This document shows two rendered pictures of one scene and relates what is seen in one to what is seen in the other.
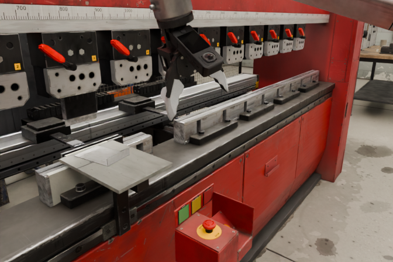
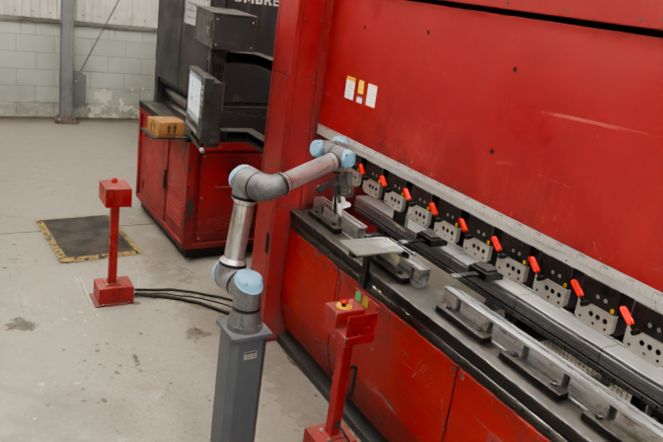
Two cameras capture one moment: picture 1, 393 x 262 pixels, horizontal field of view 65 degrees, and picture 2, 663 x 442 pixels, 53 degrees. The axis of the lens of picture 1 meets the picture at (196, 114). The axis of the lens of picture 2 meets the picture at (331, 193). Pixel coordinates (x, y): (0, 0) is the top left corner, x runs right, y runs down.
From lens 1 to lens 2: 3.22 m
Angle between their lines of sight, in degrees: 103
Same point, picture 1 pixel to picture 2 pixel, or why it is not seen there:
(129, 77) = (413, 216)
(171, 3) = not seen: hidden behind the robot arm
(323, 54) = not seen: outside the picture
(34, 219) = not seen: hidden behind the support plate
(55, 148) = (431, 253)
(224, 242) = (331, 306)
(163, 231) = (380, 325)
